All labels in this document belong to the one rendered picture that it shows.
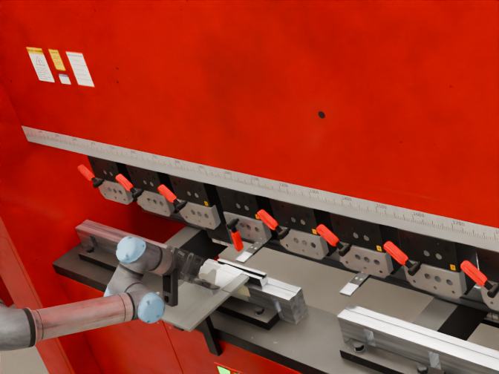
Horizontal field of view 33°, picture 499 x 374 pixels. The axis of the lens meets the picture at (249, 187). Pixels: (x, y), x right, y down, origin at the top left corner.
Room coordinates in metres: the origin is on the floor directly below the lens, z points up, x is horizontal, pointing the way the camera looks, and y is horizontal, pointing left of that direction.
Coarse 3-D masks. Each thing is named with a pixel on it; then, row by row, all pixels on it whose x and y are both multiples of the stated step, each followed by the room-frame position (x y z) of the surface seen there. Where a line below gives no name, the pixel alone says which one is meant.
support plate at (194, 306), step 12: (240, 276) 2.11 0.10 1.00; (180, 288) 2.14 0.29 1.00; (192, 288) 2.12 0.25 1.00; (228, 288) 2.07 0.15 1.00; (180, 300) 2.08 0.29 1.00; (192, 300) 2.06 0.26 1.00; (204, 300) 2.05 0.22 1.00; (216, 300) 2.03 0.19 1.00; (168, 312) 2.04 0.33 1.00; (180, 312) 2.02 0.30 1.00; (192, 312) 2.00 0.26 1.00; (204, 312) 1.99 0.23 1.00; (180, 324) 1.96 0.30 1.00; (192, 324) 1.95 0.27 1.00
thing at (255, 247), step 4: (268, 240) 2.25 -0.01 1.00; (252, 244) 2.25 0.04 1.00; (256, 244) 2.25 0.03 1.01; (260, 244) 2.24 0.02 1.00; (264, 244) 2.24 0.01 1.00; (248, 248) 2.24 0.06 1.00; (252, 248) 2.23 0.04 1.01; (256, 248) 2.23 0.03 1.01; (260, 248) 2.23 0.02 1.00; (244, 252) 2.22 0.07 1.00; (248, 252) 2.22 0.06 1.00; (252, 252) 2.21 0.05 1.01; (256, 252) 2.21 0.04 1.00; (240, 256) 2.21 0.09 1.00; (244, 256) 2.20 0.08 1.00; (248, 256) 2.20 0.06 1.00; (236, 260) 2.20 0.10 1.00; (240, 260) 2.19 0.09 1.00; (244, 260) 2.18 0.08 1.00
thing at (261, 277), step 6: (222, 264) 2.22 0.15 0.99; (228, 264) 2.20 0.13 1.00; (234, 264) 2.18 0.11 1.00; (246, 270) 2.14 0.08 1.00; (252, 270) 2.12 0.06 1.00; (252, 276) 2.09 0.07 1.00; (258, 276) 2.10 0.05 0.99; (264, 276) 2.08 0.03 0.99; (252, 282) 2.10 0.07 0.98; (258, 282) 2.08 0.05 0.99; (264, 282) 2.08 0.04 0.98
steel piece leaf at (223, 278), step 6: (222, 270) 2.17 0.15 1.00; (216, 276) 2.14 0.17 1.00; (222, 276) 2.14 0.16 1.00; (228, 276) 2.13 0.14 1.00; (234, 276) 2.12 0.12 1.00; (216, 282) 2.11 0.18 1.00; (222, 282) 2.11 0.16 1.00; (228, 282) 2.10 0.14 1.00; (198, 288) 2.11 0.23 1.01; (204, 288) 2.08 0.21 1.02; (222, 288) 2.08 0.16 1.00; (210, 294) 2.06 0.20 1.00
